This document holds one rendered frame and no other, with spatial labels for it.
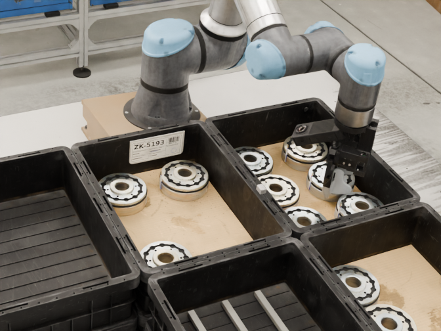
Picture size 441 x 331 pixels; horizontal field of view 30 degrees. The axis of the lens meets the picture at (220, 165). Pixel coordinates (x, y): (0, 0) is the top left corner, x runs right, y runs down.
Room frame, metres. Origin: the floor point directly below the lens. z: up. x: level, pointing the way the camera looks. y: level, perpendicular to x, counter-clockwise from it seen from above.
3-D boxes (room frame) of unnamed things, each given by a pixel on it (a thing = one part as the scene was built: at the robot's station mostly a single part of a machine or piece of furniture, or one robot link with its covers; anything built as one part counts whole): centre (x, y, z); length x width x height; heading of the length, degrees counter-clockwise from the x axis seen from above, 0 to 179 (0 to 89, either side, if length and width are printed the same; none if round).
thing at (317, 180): (1.43, -0.24, 0.86); 0.10 x 0.10 x 0.01
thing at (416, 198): (1.39, -0.18, 0.92); 0.40 x 0.30 x 0.02; 31
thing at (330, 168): (1.37, -0.23, 0.93); 0.05 x 0.02 x 0.09; 166
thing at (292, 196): (1.36, -0.12, 0.86); 0.10 x 0.10 x 0.01
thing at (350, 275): (1.11, -0.27, 0.86); 0.05 x 0.05 x 0.01
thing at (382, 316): (1.01, -0.33, 0.86); 0.05 x 0.05 x 0.01
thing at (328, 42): (1.44, -0.17, 1.16); 0.11 x 0.11 x 0.08; 34
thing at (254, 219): (1.24, 0.08, 0.87); 0.40 x 0.30 x 0.11; 31
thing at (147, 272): (1.24, 0.08, 0.92); 0.40 x 0.30 x 0.02; 31
